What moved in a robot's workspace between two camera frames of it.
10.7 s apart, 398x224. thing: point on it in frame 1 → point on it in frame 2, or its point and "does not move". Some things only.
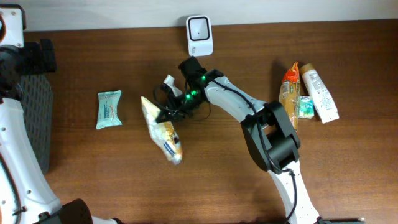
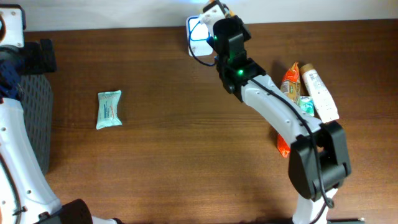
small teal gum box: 306,107 does not move
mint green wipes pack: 108,109 does not move
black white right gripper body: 184,105 → 246,35
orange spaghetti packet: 289,94 does not move
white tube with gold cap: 320,94 does not move
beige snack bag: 163,134 → 228,12
